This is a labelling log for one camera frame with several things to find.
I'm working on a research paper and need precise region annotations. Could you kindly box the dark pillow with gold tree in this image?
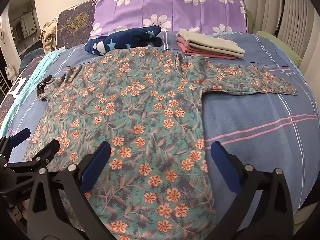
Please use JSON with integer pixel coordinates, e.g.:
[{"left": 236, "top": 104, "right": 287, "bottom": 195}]
[{"left": 56, "top": 4, "right": 97, "bottom": 49}]

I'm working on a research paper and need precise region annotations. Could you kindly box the teal floral shirt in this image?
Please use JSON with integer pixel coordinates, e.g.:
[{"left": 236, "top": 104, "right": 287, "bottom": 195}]
[{"left": 24, "top": 46, "right": 299, "bottom": 240}]

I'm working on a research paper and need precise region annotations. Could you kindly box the blue plaid bed cover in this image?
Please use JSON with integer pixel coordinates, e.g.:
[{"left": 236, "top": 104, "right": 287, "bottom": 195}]
[{"left": 0, "top": 31, "right": 320, "bottom": 230}]

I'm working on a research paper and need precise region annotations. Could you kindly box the dark grey cloth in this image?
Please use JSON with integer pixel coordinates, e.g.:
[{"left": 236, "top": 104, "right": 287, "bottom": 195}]
[{"left": 36, "top": 76, "right": 55, "bottom": 98}]

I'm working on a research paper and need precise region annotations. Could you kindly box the dark patterned bedsheet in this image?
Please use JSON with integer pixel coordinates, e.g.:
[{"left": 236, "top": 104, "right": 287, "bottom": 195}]
[{"left": 0, "top": 47, "right": 50, "bottom": 100}]

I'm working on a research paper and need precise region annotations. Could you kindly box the navy star fleece blanket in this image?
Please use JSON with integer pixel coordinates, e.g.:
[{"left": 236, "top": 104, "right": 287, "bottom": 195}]
[{"left": 84, "top": 26, "right": 163, "bottom": 55}]

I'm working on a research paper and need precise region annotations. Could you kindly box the folded pink garment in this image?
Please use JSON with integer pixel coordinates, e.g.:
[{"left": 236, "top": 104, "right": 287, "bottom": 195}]
[{"left": 177, "top": 37, "right": 237, "bottom": 60}]

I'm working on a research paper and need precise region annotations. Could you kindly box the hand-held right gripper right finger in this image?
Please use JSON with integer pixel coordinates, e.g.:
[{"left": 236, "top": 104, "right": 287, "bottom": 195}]
[{"left": 210, "top": 141, "right": 294, "bottom": 240}]

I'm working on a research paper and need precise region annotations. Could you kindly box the purple floral pillow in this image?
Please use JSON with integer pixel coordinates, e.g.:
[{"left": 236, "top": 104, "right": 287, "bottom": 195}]
[{"left": 89, "top": 0, "right": 248, "bottom": 37}]

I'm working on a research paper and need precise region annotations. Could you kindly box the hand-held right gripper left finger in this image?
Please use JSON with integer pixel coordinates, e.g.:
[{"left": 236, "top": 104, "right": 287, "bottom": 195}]
[{"left": 26, "top": 141, "right": 118, "bottom": 240}]

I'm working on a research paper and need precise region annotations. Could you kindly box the white pleated curtain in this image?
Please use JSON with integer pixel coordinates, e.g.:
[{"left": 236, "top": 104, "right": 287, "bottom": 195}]
[{"left": 260, "top": 0, "right": 315, "bottom": 55}]

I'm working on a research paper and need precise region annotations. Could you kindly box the beige striped cloth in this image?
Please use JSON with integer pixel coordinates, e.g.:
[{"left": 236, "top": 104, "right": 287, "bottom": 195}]
[{"left": 40, "top": 19, "right": 59, "bottom": 53}]

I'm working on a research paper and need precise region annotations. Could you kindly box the white slatted rack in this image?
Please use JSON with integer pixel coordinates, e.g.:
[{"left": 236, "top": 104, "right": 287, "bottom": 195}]
[{"left": 0, "top": 69, "right": 8, "bottom": 98}]

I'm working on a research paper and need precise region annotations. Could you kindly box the folded beige garment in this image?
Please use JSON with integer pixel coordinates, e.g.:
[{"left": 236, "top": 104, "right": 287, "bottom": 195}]
[{"left": 176, "top": 31, "right": 247, "bottom": 58}]

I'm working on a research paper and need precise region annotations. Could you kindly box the white cat figurine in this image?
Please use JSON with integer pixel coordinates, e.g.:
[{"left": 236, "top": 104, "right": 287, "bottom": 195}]
[{"left": 4, "top": 64, "right": 17, "bottom": 82}]

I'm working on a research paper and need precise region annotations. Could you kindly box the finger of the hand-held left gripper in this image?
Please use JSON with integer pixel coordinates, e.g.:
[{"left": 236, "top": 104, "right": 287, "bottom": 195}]
[
  {"left": 4, "top": 139, "right": 61, "bottom": 174},
  {"left": 0, "top": 127, "right": 31, "bottom": 165}
]

